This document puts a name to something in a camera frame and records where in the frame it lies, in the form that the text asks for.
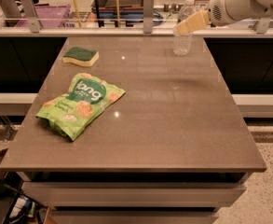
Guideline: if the left metal railing bracket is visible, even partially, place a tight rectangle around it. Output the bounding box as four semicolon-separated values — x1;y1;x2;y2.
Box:
20;0;42;33

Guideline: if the purple plastic crate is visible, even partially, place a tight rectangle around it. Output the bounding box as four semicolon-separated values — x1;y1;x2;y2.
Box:
14;4;72;29

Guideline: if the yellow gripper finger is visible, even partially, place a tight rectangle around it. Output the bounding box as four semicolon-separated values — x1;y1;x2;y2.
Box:
175;10;210;35

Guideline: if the metal railing bracket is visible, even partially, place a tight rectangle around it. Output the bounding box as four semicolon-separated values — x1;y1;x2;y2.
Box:
253;18;271;34
143;0;154;34
20;0;42;33

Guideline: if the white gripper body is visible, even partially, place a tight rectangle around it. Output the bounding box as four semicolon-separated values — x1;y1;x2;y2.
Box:
207;0;255;27

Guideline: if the green and yellow sponge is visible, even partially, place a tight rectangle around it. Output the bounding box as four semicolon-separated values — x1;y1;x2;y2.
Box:
62;47;99;67

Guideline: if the clear plastic water bottle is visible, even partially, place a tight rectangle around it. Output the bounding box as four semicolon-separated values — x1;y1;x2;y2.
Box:
173;0;196;56

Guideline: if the middle metal railing bracket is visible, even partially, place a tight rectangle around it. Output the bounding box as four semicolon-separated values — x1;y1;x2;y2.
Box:
143;0;154;34

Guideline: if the green rice chip bag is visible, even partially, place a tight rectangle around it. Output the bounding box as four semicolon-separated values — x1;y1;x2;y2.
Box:
36;73;125;141

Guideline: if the upper white drawer front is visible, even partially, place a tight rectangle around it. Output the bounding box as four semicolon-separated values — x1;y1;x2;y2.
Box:
22;182;246;208

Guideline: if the right metal railing bracket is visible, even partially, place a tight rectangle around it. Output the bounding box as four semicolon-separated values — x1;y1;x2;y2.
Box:
253;18;271;34

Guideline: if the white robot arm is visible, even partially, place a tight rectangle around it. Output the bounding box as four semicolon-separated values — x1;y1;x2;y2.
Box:
173;0;273;36

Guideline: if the lower white drawer front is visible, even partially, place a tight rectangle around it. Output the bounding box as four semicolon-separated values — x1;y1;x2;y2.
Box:
51;211;218;224

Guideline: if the white drawer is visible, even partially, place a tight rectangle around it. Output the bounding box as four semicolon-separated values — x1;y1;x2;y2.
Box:
51;211;218;224
22;182;246;208

